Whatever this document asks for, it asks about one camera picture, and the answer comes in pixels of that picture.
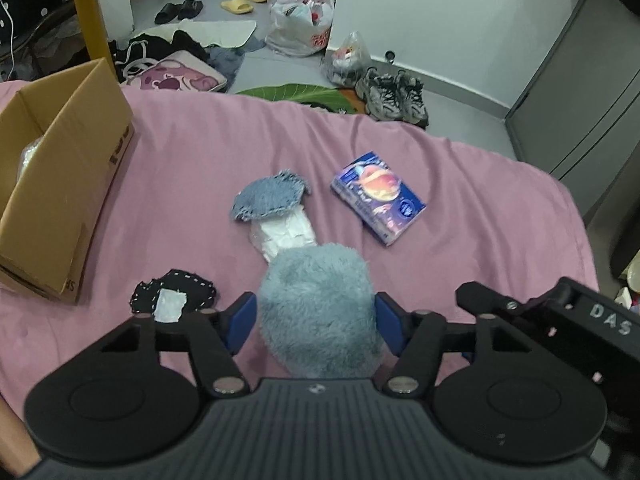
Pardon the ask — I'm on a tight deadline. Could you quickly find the blue denim cloth patch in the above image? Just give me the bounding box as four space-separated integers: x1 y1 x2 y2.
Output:
230 169 312 223

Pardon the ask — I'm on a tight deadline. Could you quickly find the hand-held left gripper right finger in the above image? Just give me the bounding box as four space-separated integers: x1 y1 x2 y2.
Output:
372 291 551 400

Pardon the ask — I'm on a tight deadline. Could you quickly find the black clothing pile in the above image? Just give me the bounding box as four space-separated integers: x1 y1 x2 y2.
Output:
114 30 209 79

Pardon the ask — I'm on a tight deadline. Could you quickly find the black stitched cloth patch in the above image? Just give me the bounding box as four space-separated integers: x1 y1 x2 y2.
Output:
130 269 220 317

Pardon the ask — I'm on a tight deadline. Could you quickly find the round table with gold leg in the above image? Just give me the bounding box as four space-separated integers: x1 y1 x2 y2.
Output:
67 0 119 82

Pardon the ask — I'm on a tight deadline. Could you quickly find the pink bed sheet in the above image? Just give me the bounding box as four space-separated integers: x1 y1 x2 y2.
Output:
0 79 601 411

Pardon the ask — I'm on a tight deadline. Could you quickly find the grey sneaker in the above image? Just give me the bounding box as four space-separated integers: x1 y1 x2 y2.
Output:
356 67 402 121
392 71 430 128

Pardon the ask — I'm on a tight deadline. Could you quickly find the white charging cable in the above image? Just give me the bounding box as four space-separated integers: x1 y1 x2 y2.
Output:
0 2 16 82

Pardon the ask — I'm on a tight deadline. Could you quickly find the small white packet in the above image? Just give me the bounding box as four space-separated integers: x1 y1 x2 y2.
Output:
152 289 188 323

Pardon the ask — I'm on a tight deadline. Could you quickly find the clear plastic packet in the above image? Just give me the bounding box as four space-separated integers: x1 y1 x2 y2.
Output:
17 135 49 182

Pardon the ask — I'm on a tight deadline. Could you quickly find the clear plastic bag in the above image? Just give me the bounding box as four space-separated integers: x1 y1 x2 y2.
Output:
324 31 372 89

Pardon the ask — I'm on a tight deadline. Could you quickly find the grey-blue fluffy plush toy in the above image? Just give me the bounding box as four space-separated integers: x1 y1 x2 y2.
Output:
257 242 388 379

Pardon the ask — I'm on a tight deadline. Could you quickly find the white floor mat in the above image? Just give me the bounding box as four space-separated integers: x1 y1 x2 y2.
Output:
165 19 257 51

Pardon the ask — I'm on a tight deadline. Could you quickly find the pink bear tote bag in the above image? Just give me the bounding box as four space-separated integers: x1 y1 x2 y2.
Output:
122 50 227 94

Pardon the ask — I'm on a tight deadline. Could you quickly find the green leaf floor mat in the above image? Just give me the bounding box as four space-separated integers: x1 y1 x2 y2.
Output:
235 82 359 116

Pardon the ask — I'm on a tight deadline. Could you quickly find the blue planet print pack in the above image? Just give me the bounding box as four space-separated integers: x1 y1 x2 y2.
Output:
330 151 427 247

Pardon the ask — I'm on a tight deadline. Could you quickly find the grey door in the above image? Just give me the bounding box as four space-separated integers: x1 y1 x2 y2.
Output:
505 0 640 217

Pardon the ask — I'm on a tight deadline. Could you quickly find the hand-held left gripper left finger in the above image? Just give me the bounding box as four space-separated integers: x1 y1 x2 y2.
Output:
92 291 259 400

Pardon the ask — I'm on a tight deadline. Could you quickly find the brown cardboard box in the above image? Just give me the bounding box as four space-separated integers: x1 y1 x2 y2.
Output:
0 57 136 306

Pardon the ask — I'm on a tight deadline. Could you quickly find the white plastic shopping bag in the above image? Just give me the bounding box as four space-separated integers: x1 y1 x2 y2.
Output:
265 0 335 57

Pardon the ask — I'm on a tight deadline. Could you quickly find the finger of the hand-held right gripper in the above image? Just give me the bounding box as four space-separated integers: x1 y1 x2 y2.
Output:
455 280 565 321

